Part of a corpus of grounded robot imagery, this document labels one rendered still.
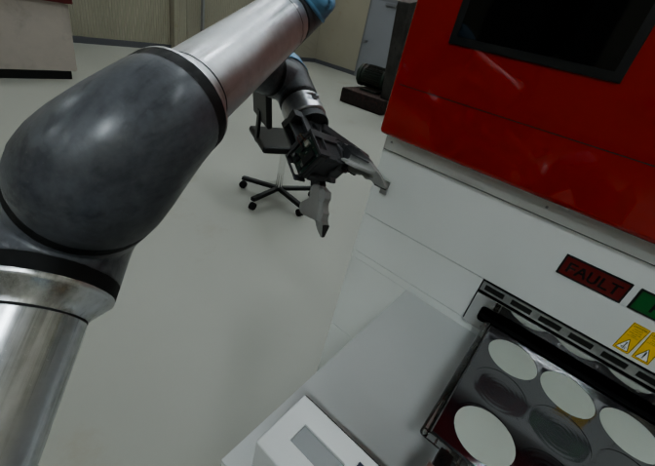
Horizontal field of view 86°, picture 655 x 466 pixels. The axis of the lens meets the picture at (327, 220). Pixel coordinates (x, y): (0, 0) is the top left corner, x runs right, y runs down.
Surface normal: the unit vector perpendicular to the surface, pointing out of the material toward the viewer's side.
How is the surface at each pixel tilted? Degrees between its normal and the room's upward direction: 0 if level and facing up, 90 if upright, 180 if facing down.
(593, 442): 0
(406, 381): 0
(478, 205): 90
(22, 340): 40
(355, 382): 0
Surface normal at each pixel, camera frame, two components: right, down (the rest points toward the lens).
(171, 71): 0.48, -0.44
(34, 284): 0.40, 0.29
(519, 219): -0.62, 0.28
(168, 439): 0.20, -0.84
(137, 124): 0.54, 0.00
